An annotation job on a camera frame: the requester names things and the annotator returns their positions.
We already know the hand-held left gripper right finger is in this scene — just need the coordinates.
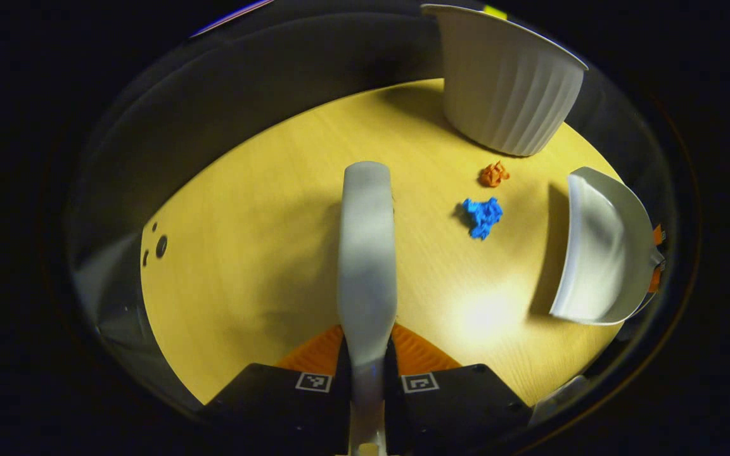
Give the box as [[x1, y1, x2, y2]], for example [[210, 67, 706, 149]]
[[384, 323, 534, 456]]

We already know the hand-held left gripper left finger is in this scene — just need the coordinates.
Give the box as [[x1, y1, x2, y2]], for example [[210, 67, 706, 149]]
[[202, 324, 353, 456]]

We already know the white dustpan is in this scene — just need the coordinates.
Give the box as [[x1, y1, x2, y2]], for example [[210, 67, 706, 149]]
[[549, 167, 665, 326]]

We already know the orange paper trash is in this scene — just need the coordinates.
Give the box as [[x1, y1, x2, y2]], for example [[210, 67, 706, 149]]
[[480, 161, 510, 188]]

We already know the blue paper trash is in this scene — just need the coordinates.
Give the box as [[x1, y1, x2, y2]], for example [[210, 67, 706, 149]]
[[462, 197, 504, 240]]

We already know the white ribbed garbage bin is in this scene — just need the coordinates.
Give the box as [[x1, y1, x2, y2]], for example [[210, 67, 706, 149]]
[[421, 3, 589, 157]]

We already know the wooden desktop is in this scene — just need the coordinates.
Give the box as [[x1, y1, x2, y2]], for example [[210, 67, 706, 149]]
[[140, 78, 625, 406]]

